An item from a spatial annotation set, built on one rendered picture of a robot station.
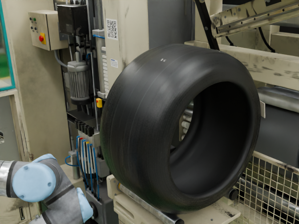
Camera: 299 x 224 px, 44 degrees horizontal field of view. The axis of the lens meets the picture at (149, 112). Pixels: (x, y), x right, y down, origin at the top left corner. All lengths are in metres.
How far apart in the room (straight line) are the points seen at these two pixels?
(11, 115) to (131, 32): 0.65
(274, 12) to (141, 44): 0.49
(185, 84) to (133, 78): 0.18
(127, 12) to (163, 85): 0.40
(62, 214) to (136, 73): 0.47
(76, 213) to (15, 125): 0.76
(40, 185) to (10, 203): 0.89
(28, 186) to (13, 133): 0.82
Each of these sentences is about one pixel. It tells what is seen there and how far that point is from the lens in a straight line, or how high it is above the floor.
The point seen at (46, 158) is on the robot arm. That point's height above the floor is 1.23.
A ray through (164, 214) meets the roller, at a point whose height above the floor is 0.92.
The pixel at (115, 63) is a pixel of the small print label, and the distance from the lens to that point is 1.45.
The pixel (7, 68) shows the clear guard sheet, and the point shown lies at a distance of 1.63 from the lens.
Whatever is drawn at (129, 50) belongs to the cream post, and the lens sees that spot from 1.41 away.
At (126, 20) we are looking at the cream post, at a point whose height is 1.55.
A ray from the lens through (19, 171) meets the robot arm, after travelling 0.93.
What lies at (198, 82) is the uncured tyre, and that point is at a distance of 1.11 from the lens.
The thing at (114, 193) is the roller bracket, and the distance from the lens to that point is 1.53.
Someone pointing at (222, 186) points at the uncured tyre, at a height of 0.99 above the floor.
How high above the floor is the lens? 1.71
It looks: 21 degrees down
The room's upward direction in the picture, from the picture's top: 2 degrees counter-clockwise
